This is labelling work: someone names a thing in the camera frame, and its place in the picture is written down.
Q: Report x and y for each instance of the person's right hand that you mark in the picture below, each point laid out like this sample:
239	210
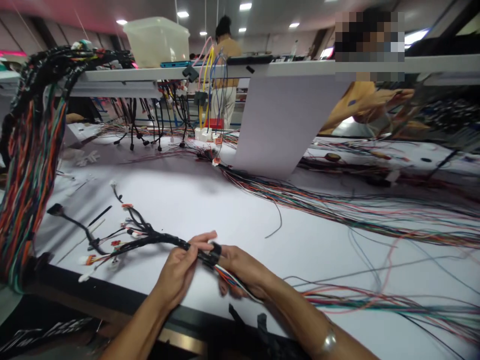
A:
247	272

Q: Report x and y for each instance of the person's left hand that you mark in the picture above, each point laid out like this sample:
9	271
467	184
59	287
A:
176	272

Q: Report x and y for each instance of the black tape roll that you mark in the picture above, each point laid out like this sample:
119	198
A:
212	257

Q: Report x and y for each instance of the white connector blocks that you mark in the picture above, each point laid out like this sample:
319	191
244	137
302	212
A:
204	134

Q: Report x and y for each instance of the white plastic clips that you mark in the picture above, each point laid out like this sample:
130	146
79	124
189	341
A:
87	158

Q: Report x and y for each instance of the person's body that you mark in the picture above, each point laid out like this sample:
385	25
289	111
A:
41	330

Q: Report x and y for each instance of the red box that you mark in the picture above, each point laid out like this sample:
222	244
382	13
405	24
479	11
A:
216	123

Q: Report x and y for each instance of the white raised shelf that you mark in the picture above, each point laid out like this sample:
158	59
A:
273	112

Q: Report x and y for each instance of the blue phone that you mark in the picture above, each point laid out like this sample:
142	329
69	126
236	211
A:
174	64

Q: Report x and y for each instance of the black tray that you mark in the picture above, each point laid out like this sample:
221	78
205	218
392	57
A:
249	59

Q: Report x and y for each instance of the translucent plastic container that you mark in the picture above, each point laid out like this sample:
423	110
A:
157	41

